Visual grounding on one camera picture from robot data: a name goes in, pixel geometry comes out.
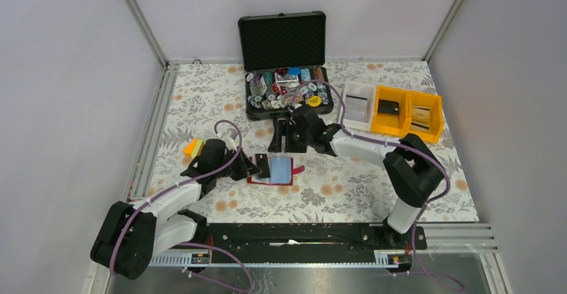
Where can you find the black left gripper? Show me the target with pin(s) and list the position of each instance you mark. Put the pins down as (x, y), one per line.
(246, 168)

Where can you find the yellow bin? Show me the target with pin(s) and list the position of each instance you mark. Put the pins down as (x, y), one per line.
(435, 103)
(390, 115)

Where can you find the orange green sticky note block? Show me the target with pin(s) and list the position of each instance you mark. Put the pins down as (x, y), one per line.
(193, 149)

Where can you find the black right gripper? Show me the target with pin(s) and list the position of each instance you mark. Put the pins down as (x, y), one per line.
(289, 147)

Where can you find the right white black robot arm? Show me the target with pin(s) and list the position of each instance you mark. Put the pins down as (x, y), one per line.
(413, 170)

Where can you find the yellow bin right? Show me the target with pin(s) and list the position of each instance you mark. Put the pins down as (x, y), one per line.
(435, 103)

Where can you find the white slotted cable duct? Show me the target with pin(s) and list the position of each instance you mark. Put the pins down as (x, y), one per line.
(285, 259)

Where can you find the black card in yellow bin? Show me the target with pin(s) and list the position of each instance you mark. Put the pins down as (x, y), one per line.
(388, 107)

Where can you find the yellow bin left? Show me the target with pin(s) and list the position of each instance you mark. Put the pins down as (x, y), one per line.
(390, 115)

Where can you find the beige cards in yellow bin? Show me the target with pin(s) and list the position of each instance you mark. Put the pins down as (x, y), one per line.
(420, 119)

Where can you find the black poker chip case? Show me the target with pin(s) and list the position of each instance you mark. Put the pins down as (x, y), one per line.
(283, 56)

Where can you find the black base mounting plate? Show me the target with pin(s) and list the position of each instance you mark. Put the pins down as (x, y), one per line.
(311, 237)

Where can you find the red leather card holder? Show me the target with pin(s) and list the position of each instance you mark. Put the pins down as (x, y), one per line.
(282, 171)

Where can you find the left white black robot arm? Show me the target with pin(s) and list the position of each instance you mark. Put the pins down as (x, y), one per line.
(133, 234)

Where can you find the black credit card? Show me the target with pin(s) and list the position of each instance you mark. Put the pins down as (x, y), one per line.
(262, 162)

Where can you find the yellow round dealer chip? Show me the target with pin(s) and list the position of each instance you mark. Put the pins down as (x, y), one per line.
(314, 101)

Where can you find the white plastic bin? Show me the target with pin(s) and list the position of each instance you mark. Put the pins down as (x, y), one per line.
(365, 90)

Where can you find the cards in white bin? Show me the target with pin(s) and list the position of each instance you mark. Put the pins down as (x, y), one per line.
(356, 108)

